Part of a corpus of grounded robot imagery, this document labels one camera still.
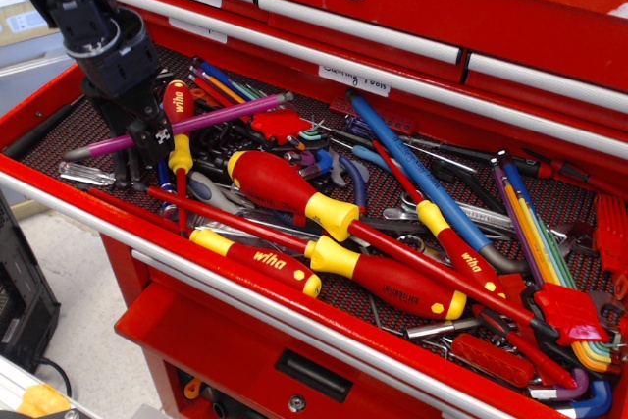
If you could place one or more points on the front red yellow Wiha screwdriver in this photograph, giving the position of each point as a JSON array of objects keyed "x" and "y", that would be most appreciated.
[{"x": 268, "y": 261}]

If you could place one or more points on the rainbow hex key set right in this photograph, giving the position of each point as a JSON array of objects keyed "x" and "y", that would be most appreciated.
[{"x": 569, "y": 310}]

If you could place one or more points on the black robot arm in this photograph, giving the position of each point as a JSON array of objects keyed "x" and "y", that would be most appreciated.
[{"x": 83, "y": 21}]

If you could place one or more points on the violet Allen key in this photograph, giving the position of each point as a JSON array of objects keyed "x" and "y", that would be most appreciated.
[{"x": 125, "y": 141}]

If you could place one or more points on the black box on floor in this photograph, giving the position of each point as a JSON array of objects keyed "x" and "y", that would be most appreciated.
[{"x": 29, "y": 309}]

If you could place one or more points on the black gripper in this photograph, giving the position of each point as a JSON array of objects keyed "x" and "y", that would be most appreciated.
[{"x": 122, "y": 68}]

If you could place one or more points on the red plastic comb holder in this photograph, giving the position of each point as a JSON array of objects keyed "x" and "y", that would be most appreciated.
[{"x": 610, "y": 238}]

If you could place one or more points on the rainbow hex key set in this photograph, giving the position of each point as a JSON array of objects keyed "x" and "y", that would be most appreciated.
[
  {"x": 278, "y": 127},
  {"x": 569, "y": 310}
]

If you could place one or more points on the blue handled pliers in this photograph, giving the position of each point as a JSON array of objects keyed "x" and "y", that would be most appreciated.
[{"x": 359, "y": 182}]

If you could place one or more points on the large blue Allen key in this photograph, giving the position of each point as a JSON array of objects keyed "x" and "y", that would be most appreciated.
[{"x": 462, "y": 224}]

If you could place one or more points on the silver socket extension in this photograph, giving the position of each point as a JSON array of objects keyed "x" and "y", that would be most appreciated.
[{"x": 440, "y": 329}]

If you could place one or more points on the small red yellow Wiha screwdriver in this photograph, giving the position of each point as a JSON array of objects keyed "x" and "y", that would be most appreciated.
[{"x": 178, "y": 105}]

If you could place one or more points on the blue holder black hex keys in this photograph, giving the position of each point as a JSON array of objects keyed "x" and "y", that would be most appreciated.
[{"x": 128, "y": 168}]

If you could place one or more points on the big red yellow screwdriver upper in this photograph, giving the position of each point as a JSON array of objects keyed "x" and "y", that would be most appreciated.
[{"x": 270, "y": 181}]

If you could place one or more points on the big red yellow screwdriver lower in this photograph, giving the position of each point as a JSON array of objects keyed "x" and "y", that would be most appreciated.
[{"x": 395, "y": 283}]

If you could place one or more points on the big red yellow screwdriver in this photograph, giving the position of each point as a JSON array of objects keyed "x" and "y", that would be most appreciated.
[
  {"x": 270, "y": 181},
  {"x": 395, "y": 283}
]

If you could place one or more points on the rainbow hex key set left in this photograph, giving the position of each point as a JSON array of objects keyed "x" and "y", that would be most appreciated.
[{"x": 278, "y": 127}]

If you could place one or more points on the clear handle screwdriver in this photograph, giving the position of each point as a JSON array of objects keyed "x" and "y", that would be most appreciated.
[{"x": 84, "y": 174}]

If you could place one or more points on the red bit holder bar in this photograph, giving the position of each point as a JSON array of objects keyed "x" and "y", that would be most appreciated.
[{"x": 506, "y": 366}]

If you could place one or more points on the red tool chest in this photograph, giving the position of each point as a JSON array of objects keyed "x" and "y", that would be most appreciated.
[{"x": 530, "y": 76}]

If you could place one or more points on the white cutting tools label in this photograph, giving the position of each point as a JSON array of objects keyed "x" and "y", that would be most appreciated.
[{"x": 355, "y": 81}]

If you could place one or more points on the right red yellow Wiha screwdriver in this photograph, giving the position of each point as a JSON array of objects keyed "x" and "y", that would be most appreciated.
[{"x": 462, "y": 256}]

